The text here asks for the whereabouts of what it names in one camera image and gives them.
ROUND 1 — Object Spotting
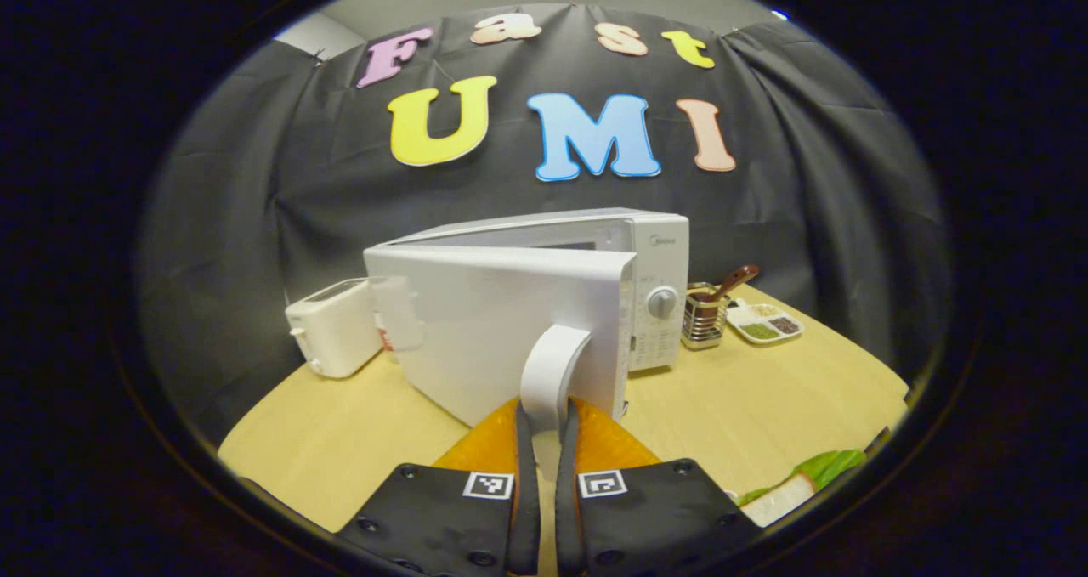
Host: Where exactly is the black backdrop cloth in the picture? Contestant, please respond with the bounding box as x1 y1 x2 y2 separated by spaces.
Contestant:
140 3 951 446

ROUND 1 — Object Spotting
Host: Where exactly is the white toaster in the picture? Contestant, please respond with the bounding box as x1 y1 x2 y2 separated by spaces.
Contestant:
285 277 383 380

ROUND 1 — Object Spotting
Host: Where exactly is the white divided grain dish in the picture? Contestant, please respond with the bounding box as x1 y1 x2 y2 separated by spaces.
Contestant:
725 303 805 346

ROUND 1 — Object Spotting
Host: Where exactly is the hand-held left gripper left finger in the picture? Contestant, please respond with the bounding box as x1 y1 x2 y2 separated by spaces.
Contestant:
336 397 541 577

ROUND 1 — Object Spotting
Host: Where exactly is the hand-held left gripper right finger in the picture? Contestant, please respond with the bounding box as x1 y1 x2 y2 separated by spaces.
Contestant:
557 397 763 577

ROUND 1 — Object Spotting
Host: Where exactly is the white microwave oven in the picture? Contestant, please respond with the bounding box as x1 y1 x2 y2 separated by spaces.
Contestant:
364 209 691 435

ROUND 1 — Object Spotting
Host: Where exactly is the metal wire utensil holder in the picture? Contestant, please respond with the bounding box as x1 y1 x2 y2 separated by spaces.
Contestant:
682 282 730 351

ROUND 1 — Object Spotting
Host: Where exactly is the lettuce bread sandwich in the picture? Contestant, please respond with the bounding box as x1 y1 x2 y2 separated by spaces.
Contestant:
736 449 868 529

